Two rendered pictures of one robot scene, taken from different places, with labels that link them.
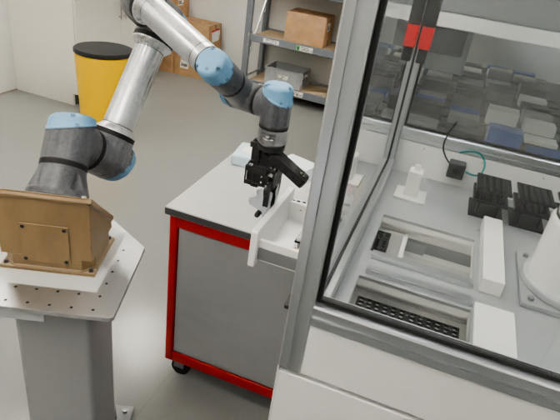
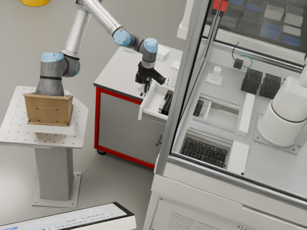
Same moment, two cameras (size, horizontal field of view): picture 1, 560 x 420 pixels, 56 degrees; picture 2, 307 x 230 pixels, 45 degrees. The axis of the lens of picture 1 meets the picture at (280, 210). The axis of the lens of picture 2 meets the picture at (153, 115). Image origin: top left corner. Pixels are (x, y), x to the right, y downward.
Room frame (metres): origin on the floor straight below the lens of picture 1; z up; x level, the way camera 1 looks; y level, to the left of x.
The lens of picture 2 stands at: (-0.37, 0.11, 2.34)
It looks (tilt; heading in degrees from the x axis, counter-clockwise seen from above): 45 degrees down; 355
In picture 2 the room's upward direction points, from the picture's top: 11 degrees clockwise
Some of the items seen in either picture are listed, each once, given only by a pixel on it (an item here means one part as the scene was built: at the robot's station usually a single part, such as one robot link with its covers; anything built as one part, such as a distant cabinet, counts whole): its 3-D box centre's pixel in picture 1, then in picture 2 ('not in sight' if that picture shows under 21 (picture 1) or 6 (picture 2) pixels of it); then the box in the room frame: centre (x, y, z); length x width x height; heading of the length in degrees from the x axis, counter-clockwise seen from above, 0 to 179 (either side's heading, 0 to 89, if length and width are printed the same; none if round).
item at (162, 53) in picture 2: (297, 167); (159, 52); (1.83, -0.04, 0.79); 0.13 x 0.09 x 0.05; 57
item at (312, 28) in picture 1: (309, 27); not in sight; (5.30, -0.02, 0.72); 0.41 x 0.32 x 0.28; 73
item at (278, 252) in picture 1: (345, 249); (182, 110); (1.18, -0.19, 0.86); 0.40 x 0.26 x 0.06; 74
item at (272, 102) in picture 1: (275, 105); (149, 49); (1.24, 0.05, 1.20); 0.09 x 0.08 x 0.11; 60
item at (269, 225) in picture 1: (272, 224); (148, 97); (1.23, 0.01, 0.87); 0.29 x 0.02 x 0.11; 164
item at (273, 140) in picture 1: (272, 136); (148, 62); (1.24, 0.05, 1.12); 0.08 x 0.08 x 0.05
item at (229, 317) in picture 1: (269, 277); (145, 107); (1.66, 0.00, 0.38); 0.62 x 0.58 x 0.76; 164
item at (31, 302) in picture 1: (53, 270); (48, 121); (1.11, 0.58, 0.70); 0.45 x 0.44 x 0.12; 93
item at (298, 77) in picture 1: (287, 75); not in sight; (5.34, 0.13, 0.22); 0.40 x 0.30 x 0.17; 73
